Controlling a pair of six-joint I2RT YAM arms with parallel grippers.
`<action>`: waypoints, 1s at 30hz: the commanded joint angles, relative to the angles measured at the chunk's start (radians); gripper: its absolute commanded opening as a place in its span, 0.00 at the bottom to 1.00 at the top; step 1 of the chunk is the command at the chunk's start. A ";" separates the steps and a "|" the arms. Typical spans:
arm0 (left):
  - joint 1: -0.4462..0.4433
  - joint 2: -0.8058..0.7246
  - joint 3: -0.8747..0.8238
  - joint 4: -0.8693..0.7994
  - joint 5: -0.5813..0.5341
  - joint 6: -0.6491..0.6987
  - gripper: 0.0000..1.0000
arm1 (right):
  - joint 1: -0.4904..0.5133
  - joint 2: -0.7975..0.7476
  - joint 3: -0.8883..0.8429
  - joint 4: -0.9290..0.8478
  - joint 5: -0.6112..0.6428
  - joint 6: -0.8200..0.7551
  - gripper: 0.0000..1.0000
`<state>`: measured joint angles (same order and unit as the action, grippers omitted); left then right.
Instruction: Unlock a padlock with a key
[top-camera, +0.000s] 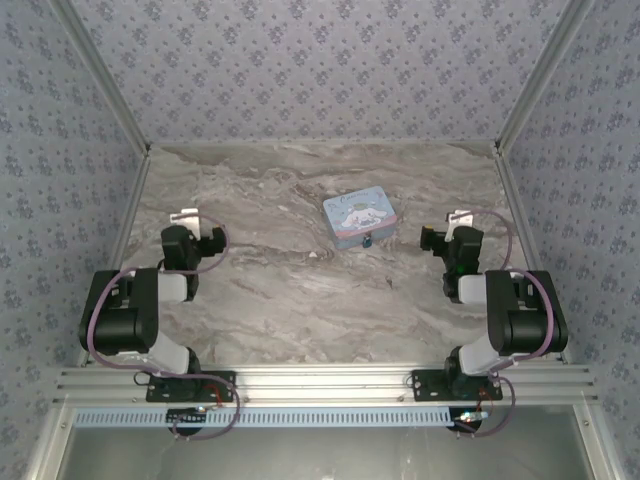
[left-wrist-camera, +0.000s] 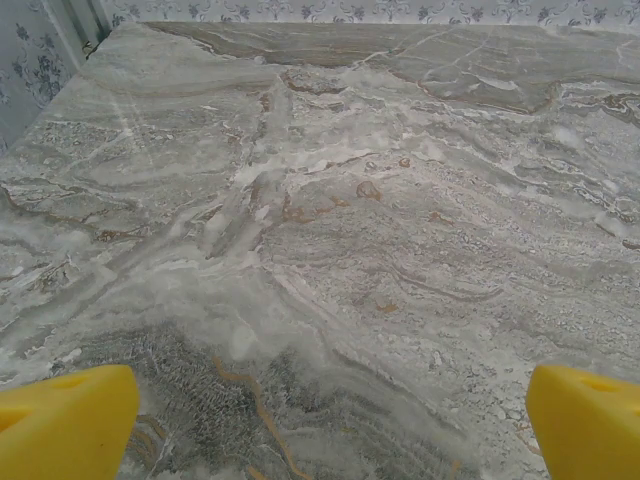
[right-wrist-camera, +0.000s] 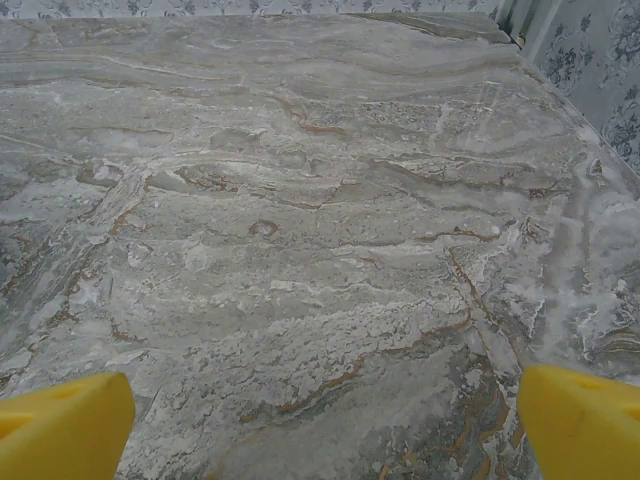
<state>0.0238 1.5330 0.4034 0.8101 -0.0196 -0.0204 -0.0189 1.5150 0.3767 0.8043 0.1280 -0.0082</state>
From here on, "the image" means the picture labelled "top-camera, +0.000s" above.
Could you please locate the white slotted cable duct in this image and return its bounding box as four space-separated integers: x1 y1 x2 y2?
73 406 465 430

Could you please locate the blue cartoon tin box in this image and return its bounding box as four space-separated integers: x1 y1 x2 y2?
322 184 395 251

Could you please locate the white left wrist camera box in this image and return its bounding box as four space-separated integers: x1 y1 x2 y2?
169 208 202 237

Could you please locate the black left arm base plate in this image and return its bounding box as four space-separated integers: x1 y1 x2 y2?
144 370 238 404

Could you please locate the aluminium frame side rail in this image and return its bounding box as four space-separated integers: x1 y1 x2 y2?
74 148 154 369
492 148 573 365

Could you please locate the aluminium frame corner post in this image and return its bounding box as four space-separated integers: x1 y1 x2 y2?
59 0 153 154
493 0 599 154

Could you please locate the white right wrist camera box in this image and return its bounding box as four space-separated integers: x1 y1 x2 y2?
445 209 474 242

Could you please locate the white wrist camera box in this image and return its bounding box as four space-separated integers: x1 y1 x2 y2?
445 209 474 242
169 208 202 237

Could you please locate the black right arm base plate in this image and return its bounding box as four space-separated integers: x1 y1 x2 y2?
410 368 504 403

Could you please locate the aluminium frame front rail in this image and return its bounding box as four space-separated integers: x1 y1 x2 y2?
49 364 599 405

